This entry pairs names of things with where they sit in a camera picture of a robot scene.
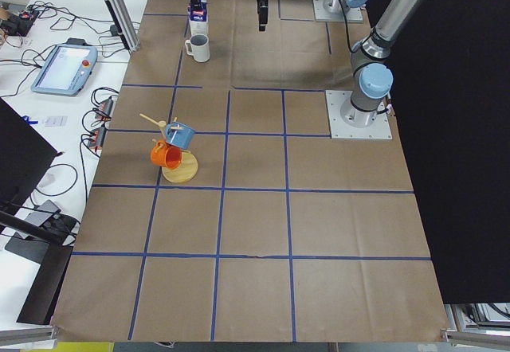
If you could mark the blue white milk carton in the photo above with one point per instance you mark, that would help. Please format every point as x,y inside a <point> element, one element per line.
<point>198,19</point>

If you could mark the white ceramic mug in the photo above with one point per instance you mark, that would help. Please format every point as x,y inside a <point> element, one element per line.
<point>198,47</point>

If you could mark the blue mug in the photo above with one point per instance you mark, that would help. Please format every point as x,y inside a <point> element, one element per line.
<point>179,135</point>

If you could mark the teach pendant tablet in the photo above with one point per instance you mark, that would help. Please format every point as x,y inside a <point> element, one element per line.
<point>66,70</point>

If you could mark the black usb hub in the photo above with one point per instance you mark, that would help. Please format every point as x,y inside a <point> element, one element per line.
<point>104,111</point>

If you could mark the orange mug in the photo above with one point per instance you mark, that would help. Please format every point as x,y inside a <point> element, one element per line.
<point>165,155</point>

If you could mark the wooden mug tree stand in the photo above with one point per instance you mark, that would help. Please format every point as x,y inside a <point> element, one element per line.
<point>189,165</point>

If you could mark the black monitor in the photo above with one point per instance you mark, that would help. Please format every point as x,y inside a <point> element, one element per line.
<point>25,157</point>

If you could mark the aluminium frame post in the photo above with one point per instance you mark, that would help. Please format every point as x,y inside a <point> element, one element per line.
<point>123,23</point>

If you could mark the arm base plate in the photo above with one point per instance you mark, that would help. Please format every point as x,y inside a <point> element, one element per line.
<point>347,122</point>
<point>331,11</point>

